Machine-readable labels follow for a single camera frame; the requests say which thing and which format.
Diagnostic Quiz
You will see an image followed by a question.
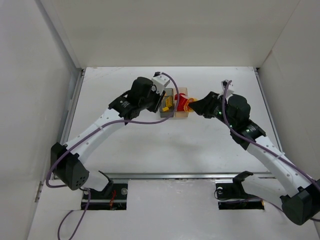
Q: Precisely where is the yellow butterfly lego brick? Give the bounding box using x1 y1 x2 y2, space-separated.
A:
183 97 196 113

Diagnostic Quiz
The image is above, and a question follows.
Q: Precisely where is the red angled lego brick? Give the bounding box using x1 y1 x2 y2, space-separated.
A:
174 92 188 101

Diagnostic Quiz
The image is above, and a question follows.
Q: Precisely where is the yellow striped lego brick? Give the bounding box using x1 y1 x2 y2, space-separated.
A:
164 96 173 108

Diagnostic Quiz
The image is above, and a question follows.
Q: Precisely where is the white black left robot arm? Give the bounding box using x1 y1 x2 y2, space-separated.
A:
50 73 170 196

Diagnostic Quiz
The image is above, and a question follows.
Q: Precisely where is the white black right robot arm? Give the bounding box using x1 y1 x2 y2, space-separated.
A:
188 91 320 226

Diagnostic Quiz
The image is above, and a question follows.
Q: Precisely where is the orange transparent container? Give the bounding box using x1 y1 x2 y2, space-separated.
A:
173 87 190 118

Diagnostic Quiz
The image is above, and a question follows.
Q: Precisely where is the grey transparent container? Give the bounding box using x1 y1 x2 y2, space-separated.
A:
159 88 175 118

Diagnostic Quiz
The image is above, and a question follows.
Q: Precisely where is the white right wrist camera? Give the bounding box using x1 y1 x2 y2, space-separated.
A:
218 79 234 98

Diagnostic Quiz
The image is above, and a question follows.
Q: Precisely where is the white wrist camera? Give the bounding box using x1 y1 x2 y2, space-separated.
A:
218 79 234 98
151 71 171 95

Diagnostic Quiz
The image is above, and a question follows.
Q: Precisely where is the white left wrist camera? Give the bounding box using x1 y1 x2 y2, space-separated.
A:
151 71 171 95

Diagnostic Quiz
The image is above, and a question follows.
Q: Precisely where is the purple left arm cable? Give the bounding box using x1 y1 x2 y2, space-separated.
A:
45 71 180 240

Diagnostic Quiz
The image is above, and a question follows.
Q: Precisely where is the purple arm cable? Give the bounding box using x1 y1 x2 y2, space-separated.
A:
221 79 320 222
45 71 180 240

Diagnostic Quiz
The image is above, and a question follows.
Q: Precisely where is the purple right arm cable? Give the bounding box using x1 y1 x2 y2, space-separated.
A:
221 79 320 222

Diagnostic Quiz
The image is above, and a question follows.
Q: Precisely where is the aluminium rail front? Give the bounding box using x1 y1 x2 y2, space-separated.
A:
53 172 273 180

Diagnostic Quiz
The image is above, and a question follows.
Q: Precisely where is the aluminium rail left side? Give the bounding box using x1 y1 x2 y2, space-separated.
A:
49 68 86 153

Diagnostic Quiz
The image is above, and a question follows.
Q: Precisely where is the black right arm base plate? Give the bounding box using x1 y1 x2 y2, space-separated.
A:
214 182 265 210

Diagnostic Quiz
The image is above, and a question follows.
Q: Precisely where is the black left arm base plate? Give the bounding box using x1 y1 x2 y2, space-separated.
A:
80 181 128 211

